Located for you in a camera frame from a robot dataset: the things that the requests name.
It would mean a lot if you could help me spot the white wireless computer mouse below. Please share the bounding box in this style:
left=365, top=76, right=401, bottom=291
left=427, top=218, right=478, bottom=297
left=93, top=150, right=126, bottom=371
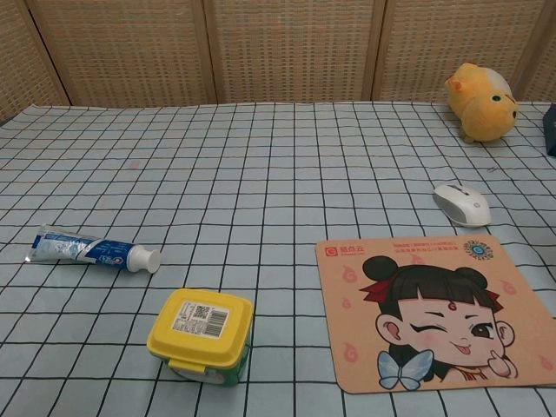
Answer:
left=432, top=182, right=492, bottom=228

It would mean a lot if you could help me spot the cartoon girl mouse pad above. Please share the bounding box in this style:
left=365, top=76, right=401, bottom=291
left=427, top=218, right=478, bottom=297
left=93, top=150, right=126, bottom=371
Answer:
left=314, top=235, right=556, bottom=394

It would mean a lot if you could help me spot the light blue checkered tablecloth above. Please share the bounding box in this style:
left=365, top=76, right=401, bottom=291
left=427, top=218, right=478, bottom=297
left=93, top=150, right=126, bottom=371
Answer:
left=0, top=100, right=556, bottom=417

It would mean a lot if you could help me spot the yellow lidded green container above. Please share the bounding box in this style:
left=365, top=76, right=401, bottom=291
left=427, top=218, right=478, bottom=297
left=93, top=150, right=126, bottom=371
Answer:
left=146, top=288, right=255, bottom=388

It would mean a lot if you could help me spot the rattan folding screen panel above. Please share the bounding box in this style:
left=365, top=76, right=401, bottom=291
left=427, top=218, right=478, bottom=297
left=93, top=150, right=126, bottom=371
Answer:
left=371, top=0, right=551, bottom=103
left=23, top=0, right=218, bottom=108
left=202, top=0, right=388, bottom=105
left=519, top=0, right=556, bottom=103
left=0, top=0, right=73, bottom=123

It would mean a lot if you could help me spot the blue white toothpaste tube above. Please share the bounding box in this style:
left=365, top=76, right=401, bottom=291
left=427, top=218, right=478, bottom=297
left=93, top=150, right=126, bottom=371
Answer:
left=24, top=223, right=162, bottom=275

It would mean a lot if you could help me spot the yellow plush toy animal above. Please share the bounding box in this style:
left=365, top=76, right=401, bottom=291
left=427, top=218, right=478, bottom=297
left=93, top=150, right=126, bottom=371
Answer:
left=445, top=62, right=521, bottom=145

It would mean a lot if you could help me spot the dark blue box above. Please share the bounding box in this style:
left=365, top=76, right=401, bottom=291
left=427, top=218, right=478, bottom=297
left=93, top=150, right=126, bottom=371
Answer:
left=542, top=103, right=556, bottom=156

